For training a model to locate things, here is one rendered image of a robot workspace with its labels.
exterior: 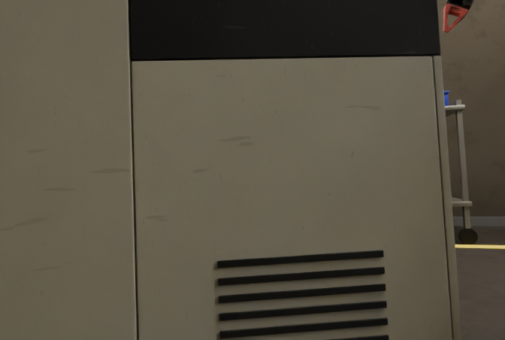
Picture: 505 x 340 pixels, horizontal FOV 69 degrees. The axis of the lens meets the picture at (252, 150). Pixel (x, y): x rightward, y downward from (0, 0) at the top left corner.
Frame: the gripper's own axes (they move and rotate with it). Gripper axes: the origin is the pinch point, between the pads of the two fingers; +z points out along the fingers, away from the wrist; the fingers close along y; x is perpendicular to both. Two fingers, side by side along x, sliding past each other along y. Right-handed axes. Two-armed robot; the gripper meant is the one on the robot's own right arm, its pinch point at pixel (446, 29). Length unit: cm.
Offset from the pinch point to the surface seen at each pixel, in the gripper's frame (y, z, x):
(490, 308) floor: -45, 81, 60
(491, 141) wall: -260, -14, 80
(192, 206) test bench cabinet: 68, 66, -27
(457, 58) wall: -260, -74, 23
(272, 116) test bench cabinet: 62, 46, -22
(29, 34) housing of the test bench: 79, 50, -63
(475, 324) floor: -28, 86, 52
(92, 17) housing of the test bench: 74, 43, -56
